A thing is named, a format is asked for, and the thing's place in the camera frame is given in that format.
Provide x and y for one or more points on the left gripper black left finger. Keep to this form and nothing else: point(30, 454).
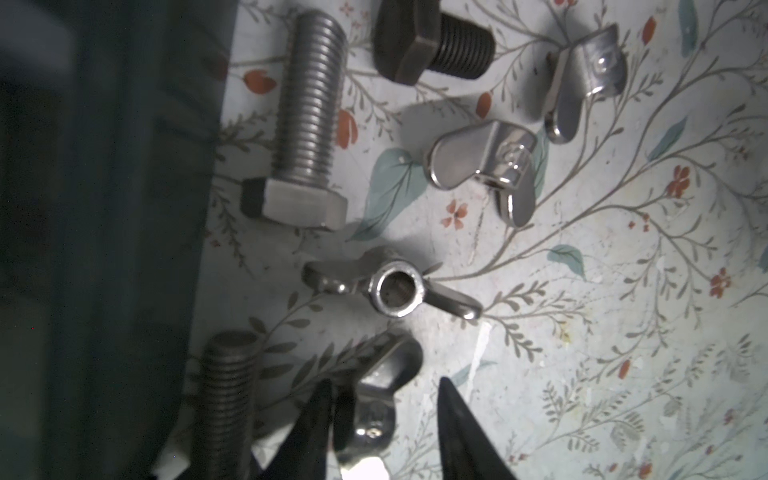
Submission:
point(304, 452)

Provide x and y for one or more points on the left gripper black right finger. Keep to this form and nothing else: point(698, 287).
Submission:
point(465, 450)

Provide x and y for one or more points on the silver wing nut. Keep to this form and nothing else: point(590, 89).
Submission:
point(391, 283)
point(495, 153)
point(364, 421)
point(593, 67)

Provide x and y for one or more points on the green compartment organizer box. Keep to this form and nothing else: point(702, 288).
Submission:
point(110, 117)

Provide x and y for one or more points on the silver hex bolt lower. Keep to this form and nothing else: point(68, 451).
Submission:
point(221, 447)

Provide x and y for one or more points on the silver hex bolt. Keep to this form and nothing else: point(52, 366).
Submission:
point(297, 191)
point(221, 447)

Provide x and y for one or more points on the silver hex bolt upper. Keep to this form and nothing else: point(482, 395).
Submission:
point(297, 191)

